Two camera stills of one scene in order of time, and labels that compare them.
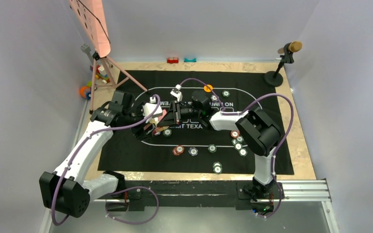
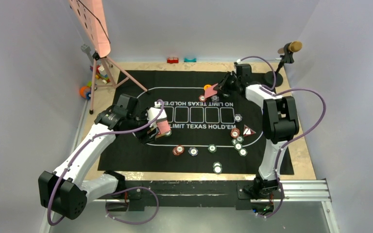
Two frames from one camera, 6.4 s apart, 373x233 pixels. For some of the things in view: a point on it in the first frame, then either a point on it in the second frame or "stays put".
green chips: x=167 y=132 stays put
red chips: x=235 y=134 stays put
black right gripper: x=174 y=116 → x=222 y=86
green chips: x=217 y=168 stays put
